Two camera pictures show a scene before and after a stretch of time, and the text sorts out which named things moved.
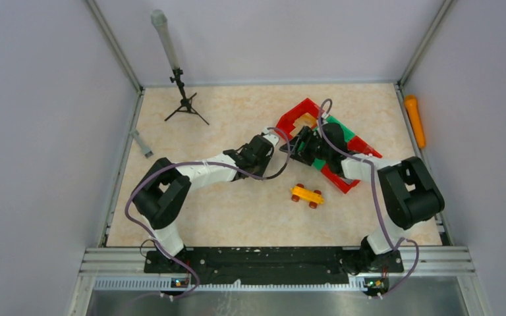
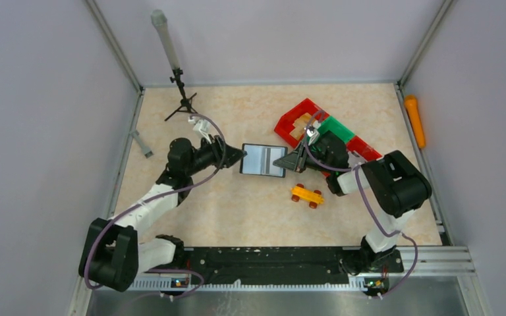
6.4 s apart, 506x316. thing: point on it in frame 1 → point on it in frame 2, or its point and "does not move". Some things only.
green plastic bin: [318, 162] does not move
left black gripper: [267, 159] → [217, 148]
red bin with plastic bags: [360, 146] does not move
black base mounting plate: [274, 266] does not move
